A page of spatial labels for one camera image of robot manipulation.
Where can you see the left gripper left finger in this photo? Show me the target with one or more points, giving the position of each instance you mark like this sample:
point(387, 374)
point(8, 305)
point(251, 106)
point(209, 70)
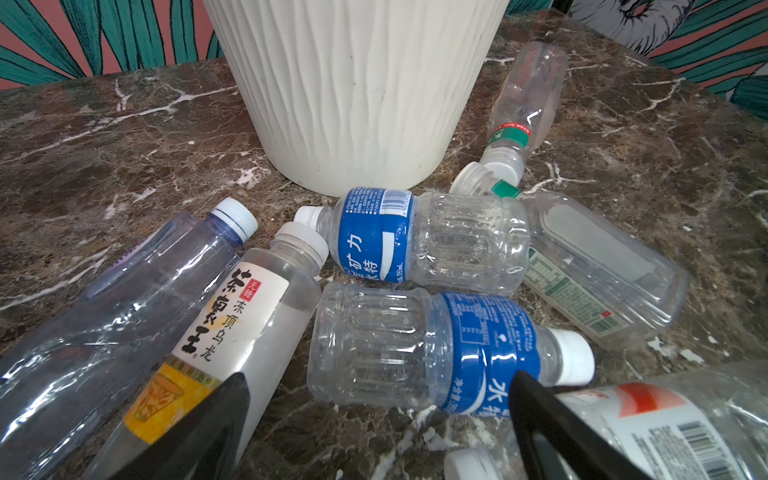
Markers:
point(203, 445)

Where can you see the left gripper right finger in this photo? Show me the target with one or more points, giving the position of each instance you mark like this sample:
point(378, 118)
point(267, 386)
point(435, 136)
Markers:
point(550, 435)

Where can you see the tea bottle white yellow label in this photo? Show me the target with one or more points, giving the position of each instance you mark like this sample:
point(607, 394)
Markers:
point(251, 326)

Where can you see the clear bottle purple label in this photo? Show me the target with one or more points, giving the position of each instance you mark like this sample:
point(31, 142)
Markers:
point(67, 376)

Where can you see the clear bottle red white label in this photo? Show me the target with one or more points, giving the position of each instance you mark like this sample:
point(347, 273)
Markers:
point(709, 423)

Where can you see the white ribbed trash bin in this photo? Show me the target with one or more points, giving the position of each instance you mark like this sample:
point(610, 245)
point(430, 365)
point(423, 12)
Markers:
point(345, 94)

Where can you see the green neck bottle near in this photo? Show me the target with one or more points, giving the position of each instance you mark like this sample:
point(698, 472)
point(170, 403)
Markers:
point(615, 289)

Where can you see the green neck bottle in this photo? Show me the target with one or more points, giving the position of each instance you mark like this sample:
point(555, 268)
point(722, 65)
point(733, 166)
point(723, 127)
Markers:
point(615, 289)
point(524, 110)

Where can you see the blue label bottle middle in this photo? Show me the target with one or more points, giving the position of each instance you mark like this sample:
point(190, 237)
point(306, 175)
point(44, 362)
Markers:
point(458, 352)

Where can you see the blue label bottle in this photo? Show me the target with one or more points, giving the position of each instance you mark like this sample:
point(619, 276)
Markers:
point(473, 243)
point(458, 352)

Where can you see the blue label bottle upper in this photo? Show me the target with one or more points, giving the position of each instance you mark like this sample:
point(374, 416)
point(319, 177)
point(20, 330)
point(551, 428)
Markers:
point(473, 243)

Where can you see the green neck bottle far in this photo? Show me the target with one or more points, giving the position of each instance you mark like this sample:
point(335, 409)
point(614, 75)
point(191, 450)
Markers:
point(524, 110)

